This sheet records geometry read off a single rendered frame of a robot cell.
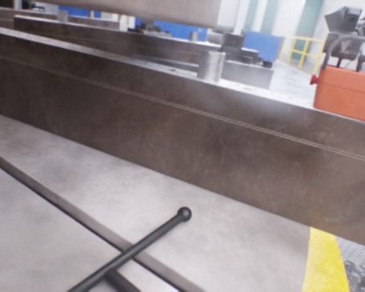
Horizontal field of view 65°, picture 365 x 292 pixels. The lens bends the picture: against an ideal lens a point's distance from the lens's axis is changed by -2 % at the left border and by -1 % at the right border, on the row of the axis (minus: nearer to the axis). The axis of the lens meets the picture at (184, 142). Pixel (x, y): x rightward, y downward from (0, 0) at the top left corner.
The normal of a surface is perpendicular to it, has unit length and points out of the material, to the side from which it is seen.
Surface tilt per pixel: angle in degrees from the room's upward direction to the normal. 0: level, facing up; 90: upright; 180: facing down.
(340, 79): 97
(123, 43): 90
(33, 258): 0
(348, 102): 97
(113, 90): 90
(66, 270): 0
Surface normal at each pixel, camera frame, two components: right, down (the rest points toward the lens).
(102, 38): 0.38, 0.41
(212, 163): -0.38, 0.29
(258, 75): 0.00, 0.38
